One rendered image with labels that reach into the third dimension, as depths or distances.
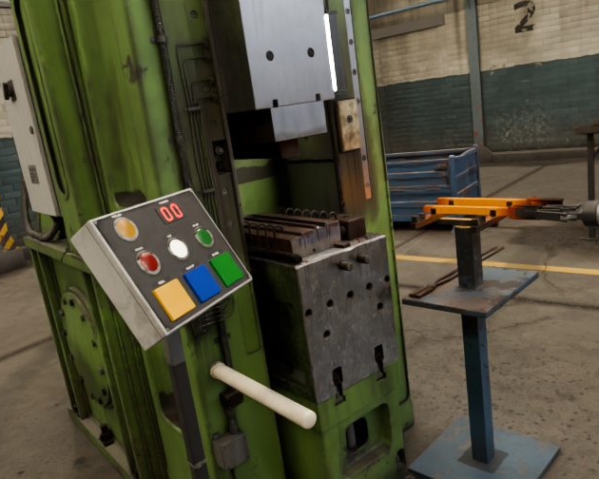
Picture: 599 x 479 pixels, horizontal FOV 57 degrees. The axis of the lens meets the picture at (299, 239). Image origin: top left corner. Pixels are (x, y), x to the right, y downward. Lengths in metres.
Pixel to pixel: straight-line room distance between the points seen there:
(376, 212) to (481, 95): 7.68
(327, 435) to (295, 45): 1.19
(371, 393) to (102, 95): 1.31
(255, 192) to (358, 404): 0.86
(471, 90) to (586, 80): 1.67
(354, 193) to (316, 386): 0.70
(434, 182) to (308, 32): 3.82
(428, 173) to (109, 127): 3.89
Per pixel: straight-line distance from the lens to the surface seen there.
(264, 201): 2.17
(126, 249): 1.20
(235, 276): 1.35
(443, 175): 5.35
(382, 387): 1.98
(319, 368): 1.74
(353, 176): 2.00
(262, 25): 1.63
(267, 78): 1.61
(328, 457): 1.90
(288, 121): 1.64
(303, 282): 1.63
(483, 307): 1.79
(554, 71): 9.21
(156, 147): 1.58
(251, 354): 1.82
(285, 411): 1.46
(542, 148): 9.34
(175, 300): 1.19
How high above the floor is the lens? 1.36
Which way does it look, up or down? 14 degrees down
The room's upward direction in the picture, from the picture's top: 8 degrees counter-clockwise
